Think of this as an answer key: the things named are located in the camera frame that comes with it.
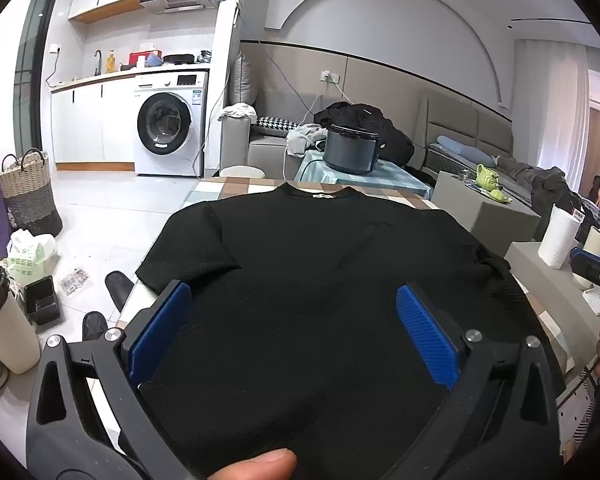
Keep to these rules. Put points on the pale grey clothes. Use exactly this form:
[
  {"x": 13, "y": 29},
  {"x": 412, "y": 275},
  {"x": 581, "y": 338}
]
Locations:
[{"x": 302, "y": 137}]

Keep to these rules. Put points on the black faucet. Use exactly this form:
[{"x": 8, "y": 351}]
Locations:
[{"x": 98, "y": 60}]

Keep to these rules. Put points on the grey cushion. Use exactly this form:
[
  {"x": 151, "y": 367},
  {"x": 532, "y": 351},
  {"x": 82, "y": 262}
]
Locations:
[{"x": 242, "y": 82}]

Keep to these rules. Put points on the white cup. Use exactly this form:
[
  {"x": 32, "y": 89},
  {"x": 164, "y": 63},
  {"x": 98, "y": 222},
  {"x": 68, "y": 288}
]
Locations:
[{"x": 597, "y": 245}]

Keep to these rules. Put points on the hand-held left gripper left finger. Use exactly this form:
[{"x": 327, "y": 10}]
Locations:
[{"x": 160, "y": 332}]

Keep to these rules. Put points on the white washing machine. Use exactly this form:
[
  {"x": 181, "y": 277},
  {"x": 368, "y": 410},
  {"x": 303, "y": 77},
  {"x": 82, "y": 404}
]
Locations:
[{"x": 180, "y": 155}]

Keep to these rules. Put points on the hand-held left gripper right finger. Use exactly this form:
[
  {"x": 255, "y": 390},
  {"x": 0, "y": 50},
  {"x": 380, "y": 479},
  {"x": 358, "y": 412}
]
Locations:
[{"x": 427, "y": 335}]

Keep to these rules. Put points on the paper towel roll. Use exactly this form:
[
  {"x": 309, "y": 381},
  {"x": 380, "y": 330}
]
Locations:
[{"x": 557, "y": 237}]

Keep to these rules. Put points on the green teapot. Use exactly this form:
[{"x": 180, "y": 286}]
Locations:
[{"x": 490, "y": 177}]

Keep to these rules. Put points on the white kitchen base cabinet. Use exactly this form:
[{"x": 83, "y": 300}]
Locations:
[{"x": 92, "y": 125}]

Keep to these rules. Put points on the black slipper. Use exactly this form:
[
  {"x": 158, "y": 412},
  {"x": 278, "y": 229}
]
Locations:
[
  {"x": 119, "y": 287},
  {"x": 95, "y": 325}
]

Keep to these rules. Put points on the dark grey rice cooker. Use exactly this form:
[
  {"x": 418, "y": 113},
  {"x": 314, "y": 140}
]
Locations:
[{"x": 350, "y": 152}]

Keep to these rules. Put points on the yellow bottle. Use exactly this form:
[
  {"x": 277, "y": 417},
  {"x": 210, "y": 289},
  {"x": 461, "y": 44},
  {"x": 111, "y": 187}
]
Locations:
[{"x": 111, "y": 62}]

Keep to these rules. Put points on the white cloth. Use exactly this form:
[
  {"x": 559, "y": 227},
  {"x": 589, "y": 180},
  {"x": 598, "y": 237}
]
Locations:
[{"x": 237, "y": 111}]

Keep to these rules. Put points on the black t-shirt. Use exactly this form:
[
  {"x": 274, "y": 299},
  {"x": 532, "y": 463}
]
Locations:
[{"x": 305, "y": 260}]

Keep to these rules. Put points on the person's left hand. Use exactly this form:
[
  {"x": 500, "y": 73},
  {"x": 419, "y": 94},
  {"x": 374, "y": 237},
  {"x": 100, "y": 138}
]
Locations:
[{"x": 260, "y": 466}]

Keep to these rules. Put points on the grey upholstered bed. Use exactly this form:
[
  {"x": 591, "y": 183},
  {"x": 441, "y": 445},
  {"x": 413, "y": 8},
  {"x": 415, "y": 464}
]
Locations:
[{"x": 460, "y": 120}]

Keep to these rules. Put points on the dark glass door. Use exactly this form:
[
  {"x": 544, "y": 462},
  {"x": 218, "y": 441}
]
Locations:
[{"x": 35, "y": 60}]

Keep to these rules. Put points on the grey blanket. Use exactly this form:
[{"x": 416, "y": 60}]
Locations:
[{"x": 545, "y": 180}]

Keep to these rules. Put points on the white plastic bag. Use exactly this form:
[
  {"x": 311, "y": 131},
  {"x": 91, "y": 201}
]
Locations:
[{"x": 30, "y": 257}]

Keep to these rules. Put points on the white trash bin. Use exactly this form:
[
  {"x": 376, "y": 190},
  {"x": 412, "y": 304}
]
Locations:
[{"x": 5, "y": 330}]

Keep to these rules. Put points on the white wall socket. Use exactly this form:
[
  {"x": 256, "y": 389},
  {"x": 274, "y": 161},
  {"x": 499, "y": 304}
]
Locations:
[{"x": 330, "y": 76}]

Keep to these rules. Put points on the printed packet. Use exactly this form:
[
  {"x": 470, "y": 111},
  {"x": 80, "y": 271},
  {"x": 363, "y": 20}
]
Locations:
[{"x": 76, "y": 280}]

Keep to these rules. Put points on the houndstooth pillow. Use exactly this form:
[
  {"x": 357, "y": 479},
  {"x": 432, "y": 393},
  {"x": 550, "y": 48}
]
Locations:
[{"x": 276, "y": 124}]

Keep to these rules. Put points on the blue pillow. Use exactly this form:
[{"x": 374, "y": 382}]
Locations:
[{"x": 462, "y": 147}]

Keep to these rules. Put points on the white curtain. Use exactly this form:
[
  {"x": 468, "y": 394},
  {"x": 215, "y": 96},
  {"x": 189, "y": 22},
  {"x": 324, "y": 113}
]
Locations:
[{"x": 555, "y": 110}]

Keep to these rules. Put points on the blue basin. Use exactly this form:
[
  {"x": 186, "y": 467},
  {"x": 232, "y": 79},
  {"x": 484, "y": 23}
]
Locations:
[{"x": 154, "y": 60}]

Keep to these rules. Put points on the red box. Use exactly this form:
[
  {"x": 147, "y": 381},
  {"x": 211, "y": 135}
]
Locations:
[{"x": 140, "y": 58}]

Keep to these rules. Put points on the grey cube table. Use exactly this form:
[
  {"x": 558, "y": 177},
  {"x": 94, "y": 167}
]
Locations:
[
  {"x": 545, "y": 290},
  {"x": 485, "y": 225}
]

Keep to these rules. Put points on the black jacket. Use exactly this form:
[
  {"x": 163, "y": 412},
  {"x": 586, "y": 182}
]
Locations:
[{"x": 390, "y": 135}]

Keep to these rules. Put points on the black box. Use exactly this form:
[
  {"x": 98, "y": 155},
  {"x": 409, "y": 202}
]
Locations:
[{"x": 42, "y": 302}]

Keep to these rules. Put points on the blue checked table cover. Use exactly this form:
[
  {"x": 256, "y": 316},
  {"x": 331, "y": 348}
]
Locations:
[{"x": 400, "y": 180}]

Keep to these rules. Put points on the grey sofa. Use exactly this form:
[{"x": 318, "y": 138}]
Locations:
[{"x": 260, "y": 152}]

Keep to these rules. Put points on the woven basket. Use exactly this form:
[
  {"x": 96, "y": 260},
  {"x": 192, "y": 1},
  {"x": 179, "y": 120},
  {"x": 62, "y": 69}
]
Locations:
[{"x": 27, "y": 195}]

